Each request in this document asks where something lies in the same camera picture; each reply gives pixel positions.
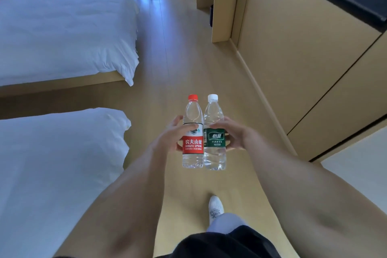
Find person's left hand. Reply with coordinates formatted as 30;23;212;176
151;115;200;158

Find person's right hand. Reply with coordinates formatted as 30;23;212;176
208;117;260;151

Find red label bottle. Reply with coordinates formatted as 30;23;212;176
182;94;205;169

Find green label water bottle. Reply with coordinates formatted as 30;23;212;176
203;94;227;171

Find person's right forearm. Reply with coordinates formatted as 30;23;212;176
245;133;387;258

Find person's left forearm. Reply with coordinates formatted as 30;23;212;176
54;146;170;258

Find person's white right shoe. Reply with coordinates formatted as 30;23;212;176
208;195;225;225

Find light denim shorts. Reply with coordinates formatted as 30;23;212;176
206;213;248;236

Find black t-shirt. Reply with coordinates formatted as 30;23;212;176
56;225;282;258

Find white bed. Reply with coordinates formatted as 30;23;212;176
0;107;132;258
0;0;140;98

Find wooden table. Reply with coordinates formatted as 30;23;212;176
196;0;242;44

